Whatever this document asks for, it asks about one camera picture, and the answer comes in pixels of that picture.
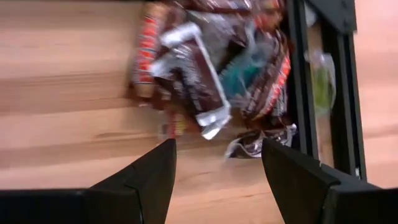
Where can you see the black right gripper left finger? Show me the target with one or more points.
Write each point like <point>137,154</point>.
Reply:
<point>136,196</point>

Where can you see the green gummy candy clear wrapper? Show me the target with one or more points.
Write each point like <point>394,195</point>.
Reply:
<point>321,84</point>

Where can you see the black aluminium frame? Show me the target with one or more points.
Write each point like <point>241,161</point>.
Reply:
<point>300,93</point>

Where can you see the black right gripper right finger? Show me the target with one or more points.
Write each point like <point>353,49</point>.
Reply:
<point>311,196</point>

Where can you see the red-brown wrapped chocolate bar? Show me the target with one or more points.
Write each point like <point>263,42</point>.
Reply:
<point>147,46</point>
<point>270,84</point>

